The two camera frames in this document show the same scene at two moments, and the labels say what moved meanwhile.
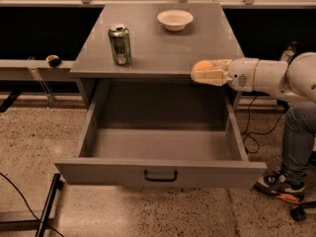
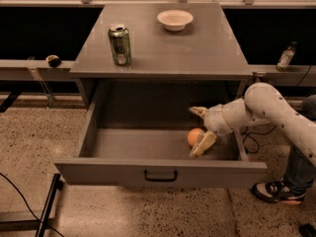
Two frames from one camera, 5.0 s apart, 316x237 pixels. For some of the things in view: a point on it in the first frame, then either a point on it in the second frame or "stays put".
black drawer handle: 161,180 stays put
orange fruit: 201,65 to 193,135
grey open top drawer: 162,133 stays put
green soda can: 119,39 stays put
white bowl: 175,20 stays put
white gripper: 241,73 to 214,118
